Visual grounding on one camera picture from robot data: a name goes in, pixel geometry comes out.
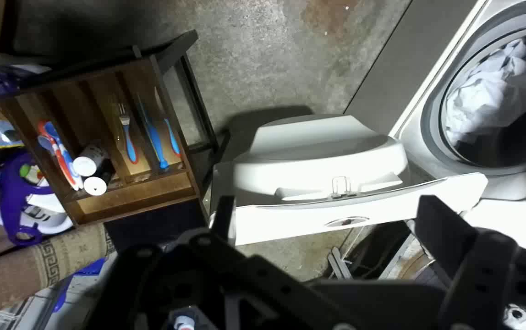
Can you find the purple and white bag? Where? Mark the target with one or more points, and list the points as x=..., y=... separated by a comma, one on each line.
x=30, y=209

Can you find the patterned beige rug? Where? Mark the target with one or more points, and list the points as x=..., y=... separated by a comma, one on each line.
x=28, y=270

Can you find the wooden side table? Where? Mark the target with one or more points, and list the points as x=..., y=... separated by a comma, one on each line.
x=81, y=101

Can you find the blue knife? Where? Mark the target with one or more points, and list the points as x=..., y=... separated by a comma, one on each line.
x=153, y=136

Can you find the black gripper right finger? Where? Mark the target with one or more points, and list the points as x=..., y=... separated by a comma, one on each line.
x=486, y=268

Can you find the white washing machine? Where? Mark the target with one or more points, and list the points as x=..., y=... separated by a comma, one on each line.
x=450, y=85

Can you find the red and blue utensil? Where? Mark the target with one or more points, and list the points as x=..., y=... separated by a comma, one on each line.
x=50, y=140

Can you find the blue fork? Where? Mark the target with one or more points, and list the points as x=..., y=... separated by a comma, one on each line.
x=125, y=123

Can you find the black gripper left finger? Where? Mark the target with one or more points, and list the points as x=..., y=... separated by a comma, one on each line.
x=202, y=283

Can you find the white washer door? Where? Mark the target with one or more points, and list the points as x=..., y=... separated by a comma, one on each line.
x=312, y=175

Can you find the white round lid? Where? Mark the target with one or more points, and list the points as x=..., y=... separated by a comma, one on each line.
x=94, y=186

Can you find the white laundry in drum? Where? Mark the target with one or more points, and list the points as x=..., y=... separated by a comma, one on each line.
x=493, y=96

